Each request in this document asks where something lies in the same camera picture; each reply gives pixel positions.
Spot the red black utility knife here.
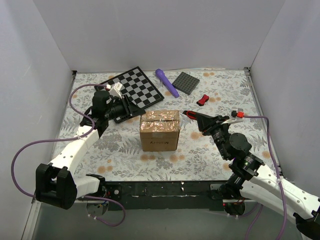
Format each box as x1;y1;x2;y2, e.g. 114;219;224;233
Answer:
182;110;198;120

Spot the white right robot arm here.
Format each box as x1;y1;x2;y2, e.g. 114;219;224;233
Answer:
184;109;320;240

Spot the purple cylindrical handle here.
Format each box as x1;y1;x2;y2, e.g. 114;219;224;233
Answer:
155;68;180;98

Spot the black white checkerboard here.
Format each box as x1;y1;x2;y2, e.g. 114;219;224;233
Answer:
100;66;164;110

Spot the brown taped cardboard box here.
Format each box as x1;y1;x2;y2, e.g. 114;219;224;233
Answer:
139;110;181;152

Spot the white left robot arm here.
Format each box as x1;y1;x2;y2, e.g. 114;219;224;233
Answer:
35;91;145;210

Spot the red black knife cap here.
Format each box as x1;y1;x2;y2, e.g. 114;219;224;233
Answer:
196;94;210;107

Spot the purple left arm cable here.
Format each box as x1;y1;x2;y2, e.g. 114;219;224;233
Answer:
10;84;126;227

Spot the dark grey studded plate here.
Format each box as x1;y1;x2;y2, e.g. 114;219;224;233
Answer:
172;72;200;95

